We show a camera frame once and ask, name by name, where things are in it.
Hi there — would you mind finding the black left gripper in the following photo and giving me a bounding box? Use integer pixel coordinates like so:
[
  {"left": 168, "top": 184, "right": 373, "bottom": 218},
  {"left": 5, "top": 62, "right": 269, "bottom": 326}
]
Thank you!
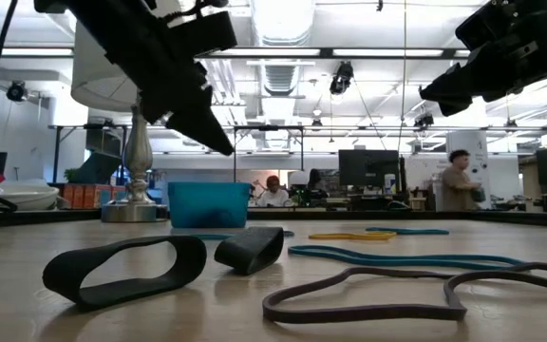
[{"left": 111, "top": 23, "right": 236, "bottom": 157}]

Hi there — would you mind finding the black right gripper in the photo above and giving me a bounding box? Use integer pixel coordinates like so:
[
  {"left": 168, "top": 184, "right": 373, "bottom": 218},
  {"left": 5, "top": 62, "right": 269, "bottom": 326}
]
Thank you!
[{"left": 418, "top": 9, "right": 547, "bottom": 118}]

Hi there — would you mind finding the thin blue rubber band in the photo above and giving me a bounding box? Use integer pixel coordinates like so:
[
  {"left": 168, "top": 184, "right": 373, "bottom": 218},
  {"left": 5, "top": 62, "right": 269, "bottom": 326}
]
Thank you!
[
  {"left": 366, "top": 226, "right": 450, "bottom": 237},
  {"left": 192, "top": 230, "right": 296, "bottom": 240}
]

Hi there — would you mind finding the short wide black rubber band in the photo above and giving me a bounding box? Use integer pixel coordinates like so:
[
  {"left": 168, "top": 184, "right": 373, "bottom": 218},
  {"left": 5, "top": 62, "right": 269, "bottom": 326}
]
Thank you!
[{"left": 214, "top": 225, "right": 285, "bottom": 276}]

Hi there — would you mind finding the large wide black rubber band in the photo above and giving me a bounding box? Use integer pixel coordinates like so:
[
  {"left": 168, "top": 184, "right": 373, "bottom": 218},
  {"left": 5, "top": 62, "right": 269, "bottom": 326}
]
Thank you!
[{"left": 42, "top": 235, "right": 208, "bottom": 313}]

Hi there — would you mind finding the yellow rubber band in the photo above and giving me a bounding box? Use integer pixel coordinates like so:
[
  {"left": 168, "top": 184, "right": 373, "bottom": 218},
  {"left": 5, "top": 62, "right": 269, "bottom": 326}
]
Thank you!
[{"left": 307, "top": 231, "right": 398, "bottom": 241}]

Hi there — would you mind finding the long teal rubber band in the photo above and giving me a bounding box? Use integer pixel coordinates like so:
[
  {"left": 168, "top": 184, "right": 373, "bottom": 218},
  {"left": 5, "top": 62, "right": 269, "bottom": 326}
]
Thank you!
[{"left": 287, "top": 244, "right": 525, "bottom": 269}]

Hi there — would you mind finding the thin dark purple rubber band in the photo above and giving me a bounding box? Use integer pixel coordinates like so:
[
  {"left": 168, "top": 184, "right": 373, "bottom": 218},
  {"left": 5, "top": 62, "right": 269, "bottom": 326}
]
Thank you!
[{"left": 262, "top": 261, "right": 547, "bottom": 325}]

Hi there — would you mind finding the blue plastic bin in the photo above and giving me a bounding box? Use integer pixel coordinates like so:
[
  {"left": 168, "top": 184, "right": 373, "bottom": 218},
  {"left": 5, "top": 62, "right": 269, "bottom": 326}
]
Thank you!
[{"left": 167, "top": 181, "right": 252, "bottom": 229}]

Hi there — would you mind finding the white shade silver table lamp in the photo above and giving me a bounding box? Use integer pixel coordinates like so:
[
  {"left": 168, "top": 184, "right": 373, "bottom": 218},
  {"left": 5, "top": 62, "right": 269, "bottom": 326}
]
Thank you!
[{"left": 70, "top": 0, "right": 184, "bottom": 223}]

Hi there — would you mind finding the dark tilted screen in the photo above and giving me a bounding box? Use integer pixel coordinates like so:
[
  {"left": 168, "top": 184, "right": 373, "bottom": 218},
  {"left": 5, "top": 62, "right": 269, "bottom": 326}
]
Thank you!
[{"left": 71, "top": 150, "right": 123, "bottom": 185}]

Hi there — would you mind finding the person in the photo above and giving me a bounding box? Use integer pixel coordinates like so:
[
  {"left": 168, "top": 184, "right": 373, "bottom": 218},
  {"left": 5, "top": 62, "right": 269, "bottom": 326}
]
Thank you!
[
  {"left": 439, "top": 149, "right": 484, "bottom": 212},
  {"left": 307, "top": 168, "right": 330, "bottom": 200},
  {"left": 258, "top": 174, "right": 290, "bottom": 208}
]

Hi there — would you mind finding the white ceramic bowl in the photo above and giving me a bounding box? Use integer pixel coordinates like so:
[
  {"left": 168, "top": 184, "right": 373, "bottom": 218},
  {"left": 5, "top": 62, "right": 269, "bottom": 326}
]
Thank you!
[{"left": 0, "top": 183, "right": 60, "bottom": 212}]

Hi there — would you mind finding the small black hanging camera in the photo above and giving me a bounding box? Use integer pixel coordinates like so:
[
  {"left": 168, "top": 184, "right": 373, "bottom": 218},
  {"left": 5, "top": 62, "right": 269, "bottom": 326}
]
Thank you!
[{"left": 414, "top": 111, "right": 436, "bottom": 129}]

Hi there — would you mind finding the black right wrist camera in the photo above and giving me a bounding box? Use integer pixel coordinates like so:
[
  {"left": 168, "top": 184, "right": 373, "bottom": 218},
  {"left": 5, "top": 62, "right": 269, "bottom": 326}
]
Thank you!
[{"left": 454, "top": 0, "right": 515, "bottom": 51}]

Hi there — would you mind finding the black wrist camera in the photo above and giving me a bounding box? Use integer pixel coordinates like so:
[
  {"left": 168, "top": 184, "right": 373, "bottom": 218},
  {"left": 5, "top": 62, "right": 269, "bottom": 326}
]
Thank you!
[
  {"left": 168, "top": 9, "right": 238, "bottom": 61},
  {"left": 454, "top": 0, "right": 515, "bottom": 51}
]

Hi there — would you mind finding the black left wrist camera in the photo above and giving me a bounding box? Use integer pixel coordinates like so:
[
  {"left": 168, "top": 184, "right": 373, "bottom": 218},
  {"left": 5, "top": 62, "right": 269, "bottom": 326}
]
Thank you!
[{"left": 168, "top": 9, "right": 238, "bottom": 61}]

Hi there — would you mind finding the black background station frame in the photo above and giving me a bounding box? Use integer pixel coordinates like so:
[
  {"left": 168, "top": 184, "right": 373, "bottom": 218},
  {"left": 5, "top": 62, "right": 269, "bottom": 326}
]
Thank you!
[{"left": 233, "top": 124, "right": 305, "bottom": 184}]

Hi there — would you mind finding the black hanging overhead camera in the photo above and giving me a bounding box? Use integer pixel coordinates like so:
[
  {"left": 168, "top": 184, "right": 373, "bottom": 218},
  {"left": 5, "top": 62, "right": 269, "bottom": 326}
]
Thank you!
[{"left": 329, "top": 60, "right": 355, "bottom": 96}]

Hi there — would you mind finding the black background table frame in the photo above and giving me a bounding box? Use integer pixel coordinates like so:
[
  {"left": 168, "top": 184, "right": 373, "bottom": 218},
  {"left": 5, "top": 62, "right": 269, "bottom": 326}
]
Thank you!
[{"left": 47, "top": 123, "right": 127, "bottom": 181}]

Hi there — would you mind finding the black round mounted camera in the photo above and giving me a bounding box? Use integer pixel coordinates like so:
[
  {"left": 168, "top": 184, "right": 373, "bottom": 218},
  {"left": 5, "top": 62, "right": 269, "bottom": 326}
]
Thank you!
[{"left": 6, "top": 80, "right": 28, "bottom": 104}]

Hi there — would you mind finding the black aluminium table frame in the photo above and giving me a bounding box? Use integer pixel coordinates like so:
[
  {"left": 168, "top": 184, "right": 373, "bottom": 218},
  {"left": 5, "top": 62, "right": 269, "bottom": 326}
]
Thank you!
[{"left": 0, "top": 207, "right": 547, "bottom": 230}]

